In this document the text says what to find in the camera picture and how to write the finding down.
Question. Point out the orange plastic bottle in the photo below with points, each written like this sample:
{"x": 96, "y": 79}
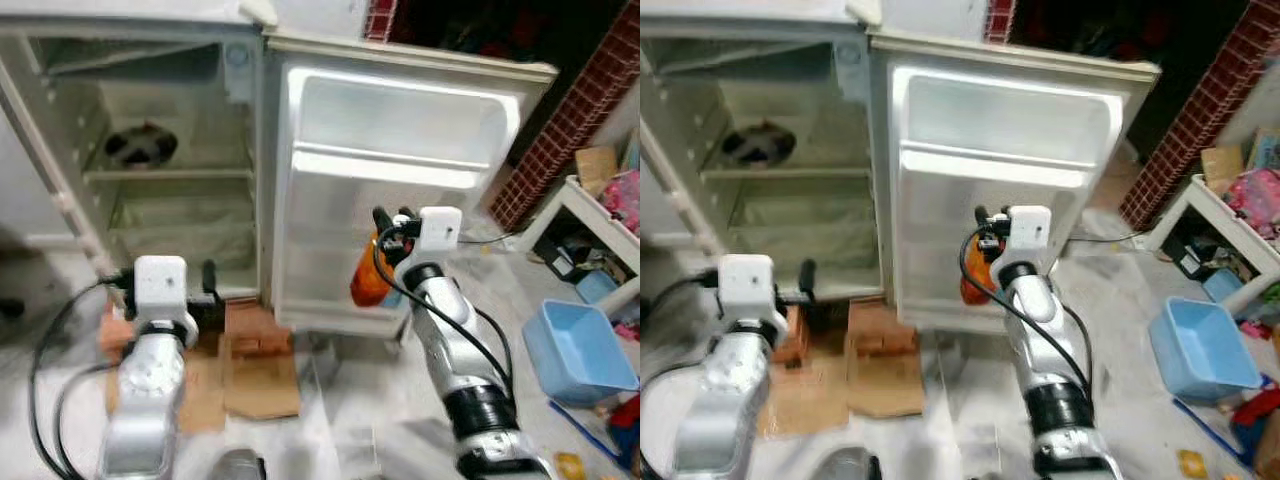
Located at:
{"x": 365, "y": 285}
{"x": 977, "y": 285}

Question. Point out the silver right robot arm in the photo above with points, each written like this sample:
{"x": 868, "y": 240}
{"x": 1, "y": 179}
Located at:
{"x": 450, "y": 330}
{"x": 1040, "y": 330}

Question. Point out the grey mini fridge body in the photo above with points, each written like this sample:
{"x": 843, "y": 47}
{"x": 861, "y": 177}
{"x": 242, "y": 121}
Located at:
{"x": 170, "y": 110}
{"x": 800, "y": 215}

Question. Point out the white-lined fridge door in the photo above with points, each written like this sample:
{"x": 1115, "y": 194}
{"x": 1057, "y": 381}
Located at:
{"x": 400, "y": 130}
{"x": 1000, "y": 130}

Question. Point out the clear fridge shelf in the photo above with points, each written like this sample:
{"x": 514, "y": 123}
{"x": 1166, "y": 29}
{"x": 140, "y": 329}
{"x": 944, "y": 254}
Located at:
{"x": 170, "y": 175}

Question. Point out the red clay brick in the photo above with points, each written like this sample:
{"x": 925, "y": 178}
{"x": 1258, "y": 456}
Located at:
{"x": 116, "y": 328}
{"x": 798, "y": 335}
{"x": 258, "y": 330}
{"x": 885, "y": 328}

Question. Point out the black box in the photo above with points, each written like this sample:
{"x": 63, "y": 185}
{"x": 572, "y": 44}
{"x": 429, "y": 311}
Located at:
{"x": 565, "y": 260}
{"x": 1195, "y": 262}

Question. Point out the grey robot leg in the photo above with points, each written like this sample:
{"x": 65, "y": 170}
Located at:
{"x": 238, "y": 468}
{"x": 848, "y": 466}

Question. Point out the small blue container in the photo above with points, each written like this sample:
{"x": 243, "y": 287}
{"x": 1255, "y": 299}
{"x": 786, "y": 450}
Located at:
{"x": 598, "y": 285}
{"x": 1225, "y": 285}

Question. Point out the red brick-pattern pillar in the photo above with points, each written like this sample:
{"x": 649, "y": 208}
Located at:
{"x": 570, "y": 120}
{"x": 1200, "y": 100}

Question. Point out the pink printed bag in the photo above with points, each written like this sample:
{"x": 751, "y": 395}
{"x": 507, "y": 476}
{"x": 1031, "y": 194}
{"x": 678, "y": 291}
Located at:
{"x": 1255, "y": 195}
{"x": 622, "y": 200}

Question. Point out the small brown cardboard box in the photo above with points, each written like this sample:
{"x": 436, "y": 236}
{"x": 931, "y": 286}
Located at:
{"x": 597, "y": 168}
{"x": 1222, "y": 168}

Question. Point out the red cloth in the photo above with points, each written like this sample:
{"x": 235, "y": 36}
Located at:
{"x": 625, "y": 415}
{"x": 1258, "y": 410}

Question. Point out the light blue plastic tub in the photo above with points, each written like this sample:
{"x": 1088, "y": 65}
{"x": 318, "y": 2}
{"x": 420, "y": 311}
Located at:
{"x": 1205, "y": 350}
{"x": 580, "y": 350}

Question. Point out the blue stick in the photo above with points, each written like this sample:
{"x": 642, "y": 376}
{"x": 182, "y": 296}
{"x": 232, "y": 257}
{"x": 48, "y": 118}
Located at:
{"x": 1205, "y": 425}
{"x": 580, "y": 428}

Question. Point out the teal printed box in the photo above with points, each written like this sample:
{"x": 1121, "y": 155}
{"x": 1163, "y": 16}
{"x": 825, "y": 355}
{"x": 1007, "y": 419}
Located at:
{"x": 1265, "y": 148}

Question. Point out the small yellow packet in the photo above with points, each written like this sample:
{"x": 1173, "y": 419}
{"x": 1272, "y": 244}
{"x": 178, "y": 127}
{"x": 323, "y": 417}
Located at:
{"x": 1192, "y": 463}
{"x": 569, "y": 465}

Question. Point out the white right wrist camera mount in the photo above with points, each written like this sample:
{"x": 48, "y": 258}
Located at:
{"x": 440, "y": 232}
{"x": 1030, "y": 232}

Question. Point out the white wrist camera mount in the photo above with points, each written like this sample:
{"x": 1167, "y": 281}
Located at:
{"x": 160, "y": 285}
{"x": 1030, "y": 232}
{"x": 440, "y": 232}
{"x": 746, "y": 285}

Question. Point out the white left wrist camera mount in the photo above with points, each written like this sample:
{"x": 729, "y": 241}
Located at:
{"x": 160, "y": 285}
{"x": 746, "y": 285}

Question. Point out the white frame table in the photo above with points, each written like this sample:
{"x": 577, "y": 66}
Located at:
{"x": 1170, "y": 212}
{"x": 545, "y": 215}

